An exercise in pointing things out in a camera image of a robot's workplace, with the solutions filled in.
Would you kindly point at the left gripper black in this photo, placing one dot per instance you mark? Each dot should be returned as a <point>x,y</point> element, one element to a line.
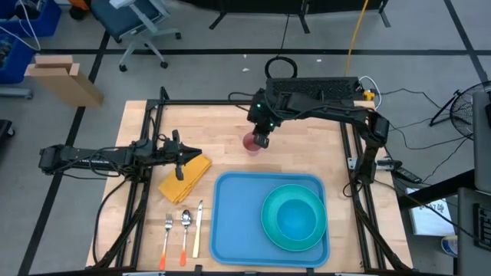
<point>174,151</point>

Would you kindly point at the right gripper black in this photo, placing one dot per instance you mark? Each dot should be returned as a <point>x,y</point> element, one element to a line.
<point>262,138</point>

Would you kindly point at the pink plastic cup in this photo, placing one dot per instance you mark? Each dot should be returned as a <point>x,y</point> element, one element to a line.
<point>249,145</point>

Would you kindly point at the yellow napkin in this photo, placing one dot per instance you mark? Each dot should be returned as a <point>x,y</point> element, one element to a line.
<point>184,184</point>

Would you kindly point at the green plastic plate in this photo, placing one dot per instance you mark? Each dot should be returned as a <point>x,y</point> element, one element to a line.
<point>269,216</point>

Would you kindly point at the blue plastic bowl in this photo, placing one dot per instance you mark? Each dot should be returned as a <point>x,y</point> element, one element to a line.
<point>295,220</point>

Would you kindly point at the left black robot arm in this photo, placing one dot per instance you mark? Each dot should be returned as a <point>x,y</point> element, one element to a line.
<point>96,157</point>

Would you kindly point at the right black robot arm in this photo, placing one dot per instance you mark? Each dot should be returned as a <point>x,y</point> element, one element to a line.
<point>326,111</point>

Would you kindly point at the blue plastic tray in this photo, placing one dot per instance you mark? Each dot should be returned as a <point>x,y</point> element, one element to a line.
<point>238,222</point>

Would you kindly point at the black perforated computer case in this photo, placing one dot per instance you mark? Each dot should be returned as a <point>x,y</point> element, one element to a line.
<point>314,87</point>

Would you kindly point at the tall cardboard box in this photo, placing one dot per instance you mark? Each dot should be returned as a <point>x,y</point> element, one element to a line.
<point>65,82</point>

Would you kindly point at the black power strip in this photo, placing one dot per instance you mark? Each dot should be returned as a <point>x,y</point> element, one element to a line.
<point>406,174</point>

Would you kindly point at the blue grey office chair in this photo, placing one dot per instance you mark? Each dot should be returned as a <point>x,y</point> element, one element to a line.
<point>122,11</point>

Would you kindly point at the white printed paper sheet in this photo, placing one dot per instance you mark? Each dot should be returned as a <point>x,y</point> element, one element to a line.
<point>429,220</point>

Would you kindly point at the blue storage bin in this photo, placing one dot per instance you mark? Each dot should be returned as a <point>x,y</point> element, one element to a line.
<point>15,65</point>
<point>46,19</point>

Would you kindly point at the black floor fan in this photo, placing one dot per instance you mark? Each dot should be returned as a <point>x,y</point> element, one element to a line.
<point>464,109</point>

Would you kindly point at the black aluminium table frame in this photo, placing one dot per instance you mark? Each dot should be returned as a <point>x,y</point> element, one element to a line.
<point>192,102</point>

